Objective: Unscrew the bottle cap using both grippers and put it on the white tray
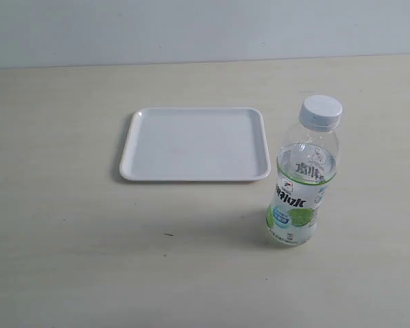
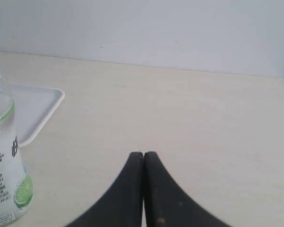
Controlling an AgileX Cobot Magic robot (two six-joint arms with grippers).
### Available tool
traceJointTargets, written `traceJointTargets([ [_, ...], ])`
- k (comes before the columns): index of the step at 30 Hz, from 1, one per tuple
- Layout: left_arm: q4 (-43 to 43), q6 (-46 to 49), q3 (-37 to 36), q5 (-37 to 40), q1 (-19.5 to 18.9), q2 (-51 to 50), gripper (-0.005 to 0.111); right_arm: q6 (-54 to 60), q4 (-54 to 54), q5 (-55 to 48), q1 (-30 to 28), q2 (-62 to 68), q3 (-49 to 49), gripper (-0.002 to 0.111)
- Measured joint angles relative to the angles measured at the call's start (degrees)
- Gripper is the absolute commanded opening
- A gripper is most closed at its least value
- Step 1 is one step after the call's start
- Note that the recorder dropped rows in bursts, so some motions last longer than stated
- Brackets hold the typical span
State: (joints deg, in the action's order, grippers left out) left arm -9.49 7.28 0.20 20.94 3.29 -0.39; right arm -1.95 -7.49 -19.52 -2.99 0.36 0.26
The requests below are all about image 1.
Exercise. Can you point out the clear plastic drink bottle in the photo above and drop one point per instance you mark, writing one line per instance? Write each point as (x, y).
(306, 164)

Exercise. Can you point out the white bottle cap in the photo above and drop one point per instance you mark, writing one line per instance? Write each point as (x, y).
(320, 113)

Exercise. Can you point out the white plastic tray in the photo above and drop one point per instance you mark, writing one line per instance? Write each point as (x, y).
(195, 144)

